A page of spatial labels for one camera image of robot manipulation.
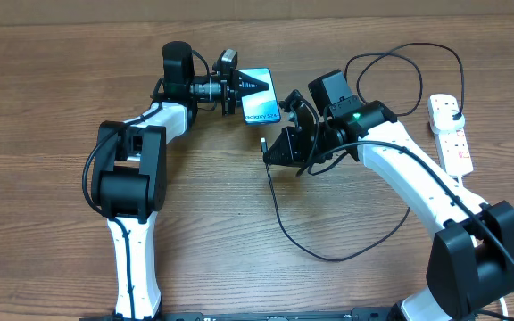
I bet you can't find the white charger plug adapter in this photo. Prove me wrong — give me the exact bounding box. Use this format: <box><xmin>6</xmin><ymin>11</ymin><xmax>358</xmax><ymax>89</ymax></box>
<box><xmin>430</xmin><ymin>110</ymin><xmax>466</xmax><ymax>135</ymax></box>

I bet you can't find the white power strip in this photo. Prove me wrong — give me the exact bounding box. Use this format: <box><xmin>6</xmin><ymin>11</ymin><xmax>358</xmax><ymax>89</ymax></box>
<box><xmin>427</xmin><ymin>94</ymin><xmax>474</xmax><ymax>180</ymax></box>

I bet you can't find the Samsung Galaxy smartphone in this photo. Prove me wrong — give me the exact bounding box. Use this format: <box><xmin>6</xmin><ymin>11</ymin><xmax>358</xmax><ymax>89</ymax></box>
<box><xmin>241</xmin><ymin>68</ymin><xmax>281</xmax><ymax>125</ymax></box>

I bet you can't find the cardboard wall panel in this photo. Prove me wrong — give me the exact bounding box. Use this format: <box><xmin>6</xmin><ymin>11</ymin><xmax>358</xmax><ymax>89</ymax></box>
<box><xmin>0</xmin><ymin>0</ymin><xmax>514</xmax><ymax>26</ymax></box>

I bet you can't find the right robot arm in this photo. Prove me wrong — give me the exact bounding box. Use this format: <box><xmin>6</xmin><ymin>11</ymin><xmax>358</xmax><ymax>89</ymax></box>
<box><xmin>261</xmin><ymin>70</ymin><xmax>514</xmax><ymax>320</ymax></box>

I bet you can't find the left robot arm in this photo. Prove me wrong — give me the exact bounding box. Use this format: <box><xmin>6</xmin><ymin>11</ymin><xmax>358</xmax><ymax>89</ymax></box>
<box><xmin>81</xmin><ymin>41</ymin><xmax>280</xmax><ymax>320</ymax></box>

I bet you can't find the black right camera cable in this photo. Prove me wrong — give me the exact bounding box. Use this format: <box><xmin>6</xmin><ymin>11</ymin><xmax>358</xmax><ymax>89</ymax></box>
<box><xmin>290</xmin><ymin>97</ymin><xmax>514</xmax><ymax>321</ymax></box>

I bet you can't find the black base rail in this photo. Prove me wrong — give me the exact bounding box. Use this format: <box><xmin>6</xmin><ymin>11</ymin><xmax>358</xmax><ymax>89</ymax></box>
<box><xmin>78</xmin><ymin>305</ymin><xmax>401</xmax><ymax>321</ymax></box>

